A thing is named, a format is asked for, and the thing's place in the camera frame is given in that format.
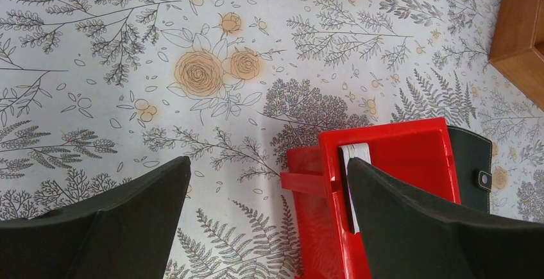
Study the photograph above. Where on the wooden compartment tray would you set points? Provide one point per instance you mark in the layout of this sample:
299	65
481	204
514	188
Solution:
517	46

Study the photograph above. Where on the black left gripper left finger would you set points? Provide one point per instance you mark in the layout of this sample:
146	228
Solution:
125	232

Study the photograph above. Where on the red plastic bin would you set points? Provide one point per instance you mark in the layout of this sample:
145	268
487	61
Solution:
336	213

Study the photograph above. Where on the stack of cards in bin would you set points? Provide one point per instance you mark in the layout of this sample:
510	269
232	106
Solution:
347	154

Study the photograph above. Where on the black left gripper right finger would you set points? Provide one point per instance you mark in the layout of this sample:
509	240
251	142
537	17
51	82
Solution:
410	233

